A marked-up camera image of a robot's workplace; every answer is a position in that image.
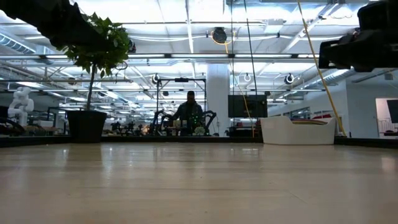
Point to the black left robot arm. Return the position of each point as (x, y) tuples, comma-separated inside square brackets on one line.
[(28, 12)]

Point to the white humanoid robot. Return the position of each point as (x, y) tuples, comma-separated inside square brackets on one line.
[(21, 105)]

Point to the black monitor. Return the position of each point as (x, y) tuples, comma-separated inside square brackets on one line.
[(247, 105)]

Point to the green plant in black pot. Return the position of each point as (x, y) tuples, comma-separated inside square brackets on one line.
[(87, 126)]

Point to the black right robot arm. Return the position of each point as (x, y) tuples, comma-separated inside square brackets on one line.
[(379, 12)]

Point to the person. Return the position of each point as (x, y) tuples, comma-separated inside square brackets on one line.
[(188, 113)]

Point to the white plastic basket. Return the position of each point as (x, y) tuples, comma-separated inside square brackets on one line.
[(298, 133)]

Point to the black display screen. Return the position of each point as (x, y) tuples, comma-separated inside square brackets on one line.
[(393, 110)]

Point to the black gantry frame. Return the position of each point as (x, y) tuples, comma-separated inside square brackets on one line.
[(182, 80)]

